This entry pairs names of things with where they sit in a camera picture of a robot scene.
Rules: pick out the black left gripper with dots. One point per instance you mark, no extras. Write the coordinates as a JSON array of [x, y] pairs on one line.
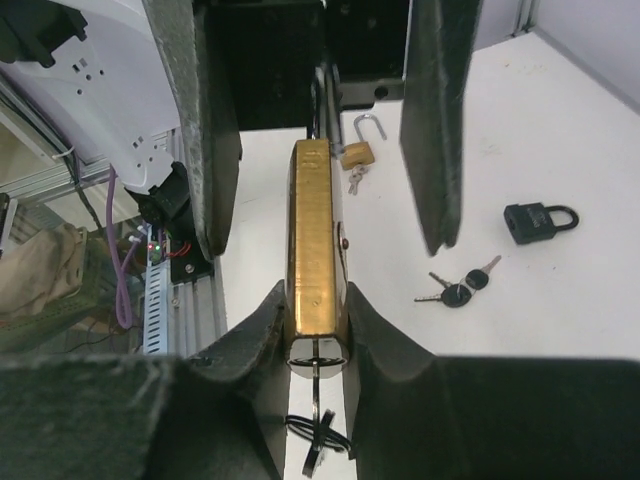
[[251, 63]]

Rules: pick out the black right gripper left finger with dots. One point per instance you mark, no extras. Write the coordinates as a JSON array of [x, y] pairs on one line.
[[216, 415]]

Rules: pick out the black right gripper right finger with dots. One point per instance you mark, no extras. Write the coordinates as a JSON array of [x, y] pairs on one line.
[[411, 414]]

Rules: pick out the black headed key pair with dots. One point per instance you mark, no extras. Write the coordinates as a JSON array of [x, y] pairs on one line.
[[458, 294]]

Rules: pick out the medium brass padlock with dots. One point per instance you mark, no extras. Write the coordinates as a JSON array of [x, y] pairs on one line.
[[316, 321]]

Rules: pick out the black padlock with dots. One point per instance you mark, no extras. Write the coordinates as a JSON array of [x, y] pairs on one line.
[[533, 222]]

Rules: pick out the silver key bunch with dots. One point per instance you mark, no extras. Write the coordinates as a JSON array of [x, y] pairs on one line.
[[317, 430]]

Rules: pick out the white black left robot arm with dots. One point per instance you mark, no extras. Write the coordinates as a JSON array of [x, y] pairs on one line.
[[50, 45]]

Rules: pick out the small brass padlock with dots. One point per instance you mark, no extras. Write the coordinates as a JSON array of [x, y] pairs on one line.
[[360, 152]]

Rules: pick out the white slotted cable duct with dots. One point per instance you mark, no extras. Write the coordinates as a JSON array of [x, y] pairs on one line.
[[156, 309]]

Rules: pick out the aluminium mounting rail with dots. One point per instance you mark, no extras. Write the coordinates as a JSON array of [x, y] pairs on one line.
[[196, 313]]

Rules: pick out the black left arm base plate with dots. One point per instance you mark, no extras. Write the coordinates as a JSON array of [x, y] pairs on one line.
[[187, 262]]

